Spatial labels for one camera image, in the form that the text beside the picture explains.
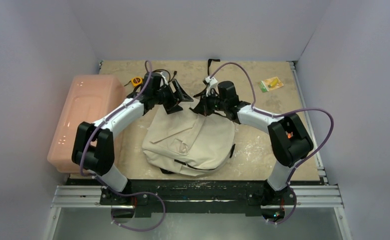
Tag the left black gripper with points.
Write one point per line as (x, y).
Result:
(172, 106)

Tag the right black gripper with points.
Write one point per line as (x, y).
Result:
(205, 105)

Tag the beige canvas backpack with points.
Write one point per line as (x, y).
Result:
(189, 144)

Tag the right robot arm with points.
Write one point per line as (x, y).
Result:
(289, 138)

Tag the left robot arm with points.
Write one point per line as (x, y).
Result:
(93, 148)

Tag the yellow tape measure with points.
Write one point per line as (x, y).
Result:
(137, 81)

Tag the banana picture card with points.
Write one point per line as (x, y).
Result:
(270, 84)

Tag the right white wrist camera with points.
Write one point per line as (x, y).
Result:
(210, 82)

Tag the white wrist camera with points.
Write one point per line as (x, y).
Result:
(164, 78)
(210, 82)

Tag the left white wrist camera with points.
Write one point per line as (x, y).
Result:
(164, 78)

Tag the black table front rail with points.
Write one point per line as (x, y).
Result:
(251, 198)

